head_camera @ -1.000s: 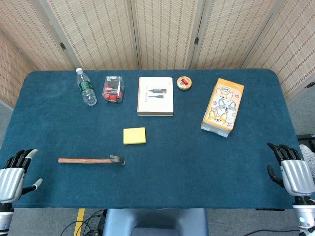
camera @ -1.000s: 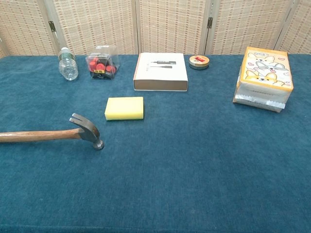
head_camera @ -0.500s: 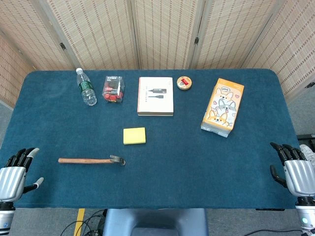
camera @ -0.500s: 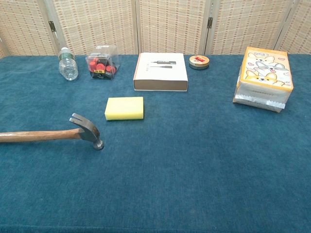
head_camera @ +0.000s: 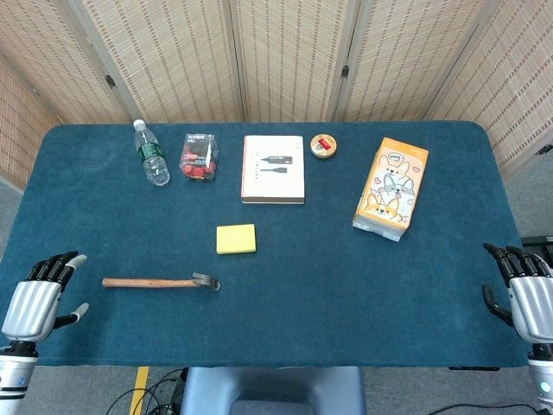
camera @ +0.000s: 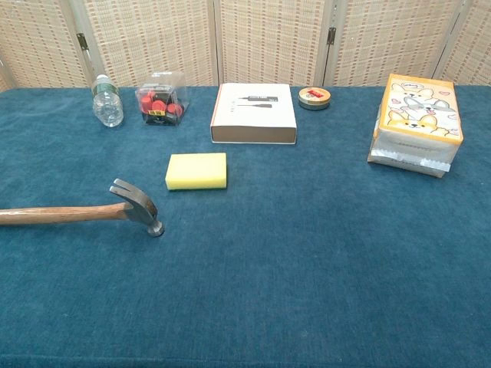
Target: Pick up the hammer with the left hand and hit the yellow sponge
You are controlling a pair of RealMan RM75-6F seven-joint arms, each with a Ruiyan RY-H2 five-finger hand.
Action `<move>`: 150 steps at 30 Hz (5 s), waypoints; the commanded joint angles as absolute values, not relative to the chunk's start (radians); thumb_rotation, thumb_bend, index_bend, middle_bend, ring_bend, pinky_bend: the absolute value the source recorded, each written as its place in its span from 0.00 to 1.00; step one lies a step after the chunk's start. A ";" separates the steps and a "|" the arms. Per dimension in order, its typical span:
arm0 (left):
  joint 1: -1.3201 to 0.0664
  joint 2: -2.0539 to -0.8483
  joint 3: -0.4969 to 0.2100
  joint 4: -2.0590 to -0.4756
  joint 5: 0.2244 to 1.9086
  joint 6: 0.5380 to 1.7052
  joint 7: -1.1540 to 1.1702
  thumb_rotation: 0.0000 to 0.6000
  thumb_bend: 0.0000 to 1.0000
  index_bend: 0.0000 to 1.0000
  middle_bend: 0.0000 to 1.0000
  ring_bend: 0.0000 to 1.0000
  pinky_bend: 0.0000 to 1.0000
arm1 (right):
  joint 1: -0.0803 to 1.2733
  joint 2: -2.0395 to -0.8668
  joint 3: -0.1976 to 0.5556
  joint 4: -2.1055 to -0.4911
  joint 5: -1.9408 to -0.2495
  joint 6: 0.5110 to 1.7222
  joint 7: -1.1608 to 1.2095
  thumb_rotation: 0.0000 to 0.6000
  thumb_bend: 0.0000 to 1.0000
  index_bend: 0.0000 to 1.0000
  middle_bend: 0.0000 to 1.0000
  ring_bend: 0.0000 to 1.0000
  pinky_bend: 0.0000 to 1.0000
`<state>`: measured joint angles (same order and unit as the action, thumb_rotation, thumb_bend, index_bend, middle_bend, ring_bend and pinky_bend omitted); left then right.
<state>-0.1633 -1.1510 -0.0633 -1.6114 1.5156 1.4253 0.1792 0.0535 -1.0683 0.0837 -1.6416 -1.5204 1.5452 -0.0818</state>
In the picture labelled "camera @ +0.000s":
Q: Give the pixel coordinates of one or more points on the yellow sponge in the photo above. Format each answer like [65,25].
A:
[195,170]

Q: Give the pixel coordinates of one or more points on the white flat cardboard box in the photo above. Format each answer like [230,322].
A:
[253,111]

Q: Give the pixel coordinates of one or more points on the blue tablecloth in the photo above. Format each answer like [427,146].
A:
[307,249]

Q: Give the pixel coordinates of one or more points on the round tin with red label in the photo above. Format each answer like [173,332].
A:
[314,100]

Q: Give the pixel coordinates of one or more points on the clear box of red caps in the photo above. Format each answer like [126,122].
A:
[159,105]

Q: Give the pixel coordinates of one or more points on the woven folding screen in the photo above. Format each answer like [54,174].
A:
[268,38]

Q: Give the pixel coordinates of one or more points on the clear plastic water bottle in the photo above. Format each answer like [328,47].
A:
[108,107]

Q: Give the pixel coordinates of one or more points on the black screen hinge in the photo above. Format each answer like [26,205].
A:
[331,35]
[81,40]

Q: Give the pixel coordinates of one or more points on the corgi print tissue pack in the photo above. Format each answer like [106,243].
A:
[418,115]

